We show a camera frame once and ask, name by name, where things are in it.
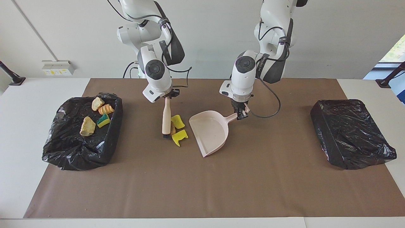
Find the striped orange bread piece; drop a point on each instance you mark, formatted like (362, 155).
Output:
(106, 109)

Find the notched yellow sponge piece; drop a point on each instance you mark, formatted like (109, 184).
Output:
(179, 137)

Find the small beige foam chunk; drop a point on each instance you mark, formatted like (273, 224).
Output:
(97, 104)

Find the pink plastic dustpan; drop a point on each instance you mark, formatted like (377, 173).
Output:
(210, 129)

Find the window pane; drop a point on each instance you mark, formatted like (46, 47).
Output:
(397, 52)

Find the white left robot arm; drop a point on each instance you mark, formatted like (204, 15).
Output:
(242, 79)

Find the yellow green sponge piece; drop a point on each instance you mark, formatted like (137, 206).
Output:
(178, 122)
(103, 120)

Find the black clamp stand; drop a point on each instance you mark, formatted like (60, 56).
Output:
(387, 80)
(14, 79)

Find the brown cork-like lump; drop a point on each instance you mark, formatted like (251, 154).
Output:
(173, 128)

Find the large beige foam chunk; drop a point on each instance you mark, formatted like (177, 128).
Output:
(87, 126)

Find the brown paper table mat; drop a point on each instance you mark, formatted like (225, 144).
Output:
(202, 199)

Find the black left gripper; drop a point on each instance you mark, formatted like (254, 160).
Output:
(240, 104)

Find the white wall socket box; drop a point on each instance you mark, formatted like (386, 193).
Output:
(58, 67)

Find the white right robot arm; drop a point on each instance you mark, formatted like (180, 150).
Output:
(156, 79)

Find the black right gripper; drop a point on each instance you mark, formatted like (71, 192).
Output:
(173, 94)

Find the flat bin with black bag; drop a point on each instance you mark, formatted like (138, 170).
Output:
(348, 133)

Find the beige hand brush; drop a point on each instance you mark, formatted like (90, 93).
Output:
(166, 120)

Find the open bin with black bag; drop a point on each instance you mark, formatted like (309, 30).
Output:
(72, 148)

